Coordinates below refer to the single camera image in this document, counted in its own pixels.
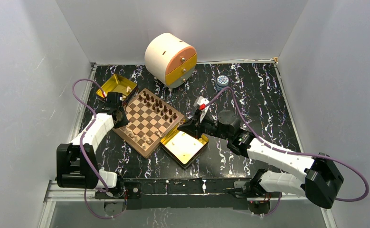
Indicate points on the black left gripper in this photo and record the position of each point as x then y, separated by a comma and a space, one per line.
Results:
124, 121

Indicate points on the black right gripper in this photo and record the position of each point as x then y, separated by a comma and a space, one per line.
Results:
194, 128

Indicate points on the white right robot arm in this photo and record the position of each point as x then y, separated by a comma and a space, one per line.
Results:
315, 177

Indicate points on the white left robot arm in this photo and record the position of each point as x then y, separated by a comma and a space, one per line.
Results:
76, 161

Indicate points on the wooden chess board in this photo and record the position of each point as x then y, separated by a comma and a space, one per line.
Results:
143, 127

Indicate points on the gold tin with white pieces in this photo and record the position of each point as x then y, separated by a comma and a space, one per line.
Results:
118, 83

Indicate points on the dark chess pieces row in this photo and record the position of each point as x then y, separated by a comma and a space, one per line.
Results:
151, 108

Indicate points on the empty gold tin lid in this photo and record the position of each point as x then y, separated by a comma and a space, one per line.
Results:
183, 148

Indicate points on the small blue white jar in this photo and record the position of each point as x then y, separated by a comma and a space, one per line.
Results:
221, 82

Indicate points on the round pastel drawer cabinet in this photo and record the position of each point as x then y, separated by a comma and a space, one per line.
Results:
170, 60

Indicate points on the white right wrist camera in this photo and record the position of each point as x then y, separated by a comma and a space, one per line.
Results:
202, 107

